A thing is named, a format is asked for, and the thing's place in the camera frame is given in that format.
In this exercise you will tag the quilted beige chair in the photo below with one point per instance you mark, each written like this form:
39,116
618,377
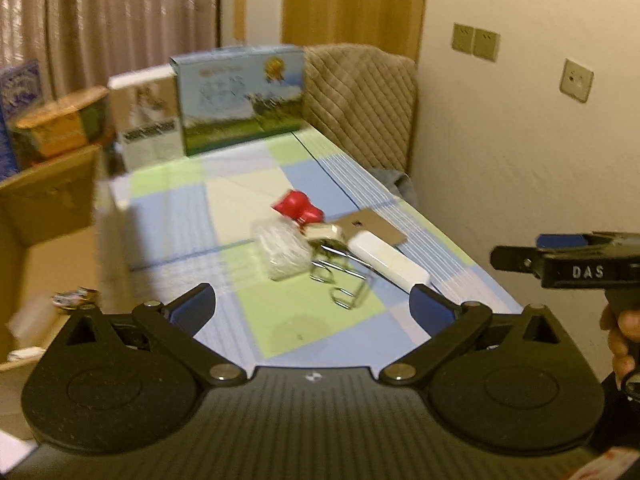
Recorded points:
362,99

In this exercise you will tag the white product box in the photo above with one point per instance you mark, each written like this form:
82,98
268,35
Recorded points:
145,114

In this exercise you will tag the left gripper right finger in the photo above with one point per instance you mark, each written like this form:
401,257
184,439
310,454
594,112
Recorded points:
453,329

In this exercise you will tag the clear box of floss picks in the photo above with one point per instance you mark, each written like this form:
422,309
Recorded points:
282,249

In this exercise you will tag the open cardboard box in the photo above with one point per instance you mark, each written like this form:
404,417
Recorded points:
60,230

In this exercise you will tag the wall socket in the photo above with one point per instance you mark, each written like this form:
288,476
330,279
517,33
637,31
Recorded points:
576,81

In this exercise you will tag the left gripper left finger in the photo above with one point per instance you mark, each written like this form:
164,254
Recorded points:
173,326

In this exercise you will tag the wooden door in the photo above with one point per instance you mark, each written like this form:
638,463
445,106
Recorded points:
394,26

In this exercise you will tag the checkered tablecloth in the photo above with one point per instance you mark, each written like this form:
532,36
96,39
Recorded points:
250,220

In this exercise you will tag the instant noodle bowl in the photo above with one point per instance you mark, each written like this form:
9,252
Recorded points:
57,127

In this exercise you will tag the light blue milk carton box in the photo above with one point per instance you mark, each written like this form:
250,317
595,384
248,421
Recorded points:
235,94

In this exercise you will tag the red pig figurine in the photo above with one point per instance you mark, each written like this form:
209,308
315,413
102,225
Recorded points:
297,206

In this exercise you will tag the beige curtain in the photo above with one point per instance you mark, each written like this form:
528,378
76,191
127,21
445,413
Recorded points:
81,43

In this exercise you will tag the person's right hand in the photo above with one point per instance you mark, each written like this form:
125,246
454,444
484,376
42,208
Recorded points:
623,331

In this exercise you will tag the white oblong device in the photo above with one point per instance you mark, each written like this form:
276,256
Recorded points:
388,261

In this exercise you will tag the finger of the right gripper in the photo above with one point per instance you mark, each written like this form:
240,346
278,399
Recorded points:
521,259

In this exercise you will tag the dark blue milk box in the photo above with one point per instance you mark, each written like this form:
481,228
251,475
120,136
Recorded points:
21,90

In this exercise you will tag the metal wire clip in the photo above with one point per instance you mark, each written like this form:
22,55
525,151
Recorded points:
347,276

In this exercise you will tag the gold TP-Link panel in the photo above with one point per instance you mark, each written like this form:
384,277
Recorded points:
368,220

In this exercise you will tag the grey towel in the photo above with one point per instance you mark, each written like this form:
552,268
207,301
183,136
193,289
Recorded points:
398,183

